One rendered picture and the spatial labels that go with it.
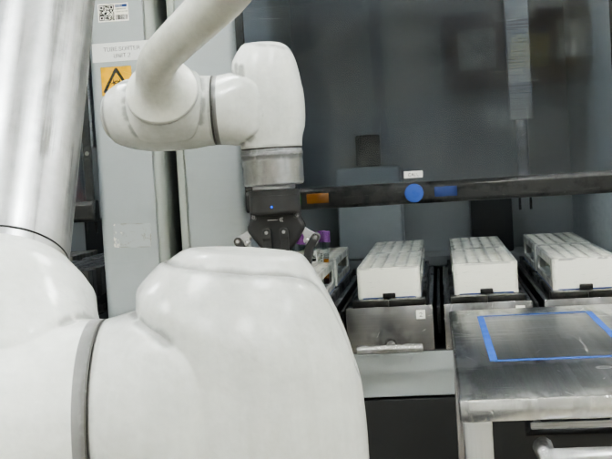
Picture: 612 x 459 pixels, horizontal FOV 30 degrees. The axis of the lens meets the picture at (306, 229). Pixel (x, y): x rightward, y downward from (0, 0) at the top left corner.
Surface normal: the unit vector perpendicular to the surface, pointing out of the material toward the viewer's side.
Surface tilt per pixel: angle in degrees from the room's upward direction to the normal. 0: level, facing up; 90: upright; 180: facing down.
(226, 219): 90
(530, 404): 90
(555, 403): 90
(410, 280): 90
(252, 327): 68
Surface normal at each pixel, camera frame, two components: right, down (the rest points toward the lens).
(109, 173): -0.11, 0.06
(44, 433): 0.06, -0.12
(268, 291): 0.28, -0.44
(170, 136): 0.06, 0.86
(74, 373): -0.04, -0.59
